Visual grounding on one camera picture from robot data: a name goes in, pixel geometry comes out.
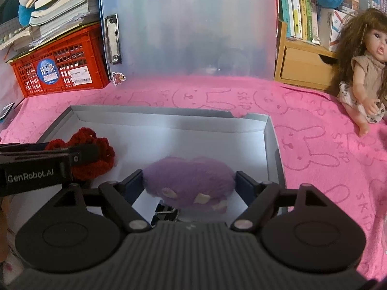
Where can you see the blue plush toy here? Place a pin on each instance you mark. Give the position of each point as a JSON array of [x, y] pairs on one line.
[[24, 15]]

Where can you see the white paper sheets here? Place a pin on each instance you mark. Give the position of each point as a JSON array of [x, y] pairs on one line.
[[7, 78]]

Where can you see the red plastic crate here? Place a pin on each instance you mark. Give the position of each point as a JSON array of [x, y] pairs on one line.
[[90, 48]]

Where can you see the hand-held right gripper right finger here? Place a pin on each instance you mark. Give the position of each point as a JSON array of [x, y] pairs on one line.
[[242, 184]]

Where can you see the red crochet scrunchie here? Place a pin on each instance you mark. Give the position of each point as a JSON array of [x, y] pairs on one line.
[[90, 136]]

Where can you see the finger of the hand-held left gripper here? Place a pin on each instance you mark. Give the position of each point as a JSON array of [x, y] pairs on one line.
[[84, 155]]

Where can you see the row of shelved books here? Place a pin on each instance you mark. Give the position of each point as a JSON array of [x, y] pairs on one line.
[[299, 9]]

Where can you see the stack of loose books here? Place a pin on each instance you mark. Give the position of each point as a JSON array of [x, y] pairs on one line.
[[60, 12]]

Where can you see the white printed carton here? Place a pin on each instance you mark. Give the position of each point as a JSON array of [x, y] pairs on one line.
[[329, 27]]

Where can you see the purple fuzzy hair clip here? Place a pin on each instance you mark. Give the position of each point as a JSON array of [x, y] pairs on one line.
[[190, 178]]

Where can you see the white cardboard box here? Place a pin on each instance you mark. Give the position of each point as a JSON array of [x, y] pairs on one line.
[[181, 139]]

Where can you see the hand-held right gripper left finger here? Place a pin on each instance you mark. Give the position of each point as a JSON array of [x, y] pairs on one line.
[[136, 184]]

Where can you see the grey grid board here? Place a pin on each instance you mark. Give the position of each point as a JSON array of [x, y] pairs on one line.
[[9, 27]]

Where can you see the black binder clip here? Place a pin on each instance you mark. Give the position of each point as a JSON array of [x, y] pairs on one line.
[[160, 210]]

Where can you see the wooden desk drawer organizer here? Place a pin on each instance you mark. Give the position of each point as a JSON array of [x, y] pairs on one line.
[[302, 66]]

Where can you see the pink rabbit print towel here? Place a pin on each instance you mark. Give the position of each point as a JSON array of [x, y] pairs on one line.
[[317, 172]]

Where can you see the translucent clipboard folder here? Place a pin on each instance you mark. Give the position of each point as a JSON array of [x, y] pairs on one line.
[[187, 30]]

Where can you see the small black device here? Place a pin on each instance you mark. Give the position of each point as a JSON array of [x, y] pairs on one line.
[[6, 110]]

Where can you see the brown-haired doll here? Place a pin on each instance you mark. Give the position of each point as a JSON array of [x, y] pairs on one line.
[[365, 72]]

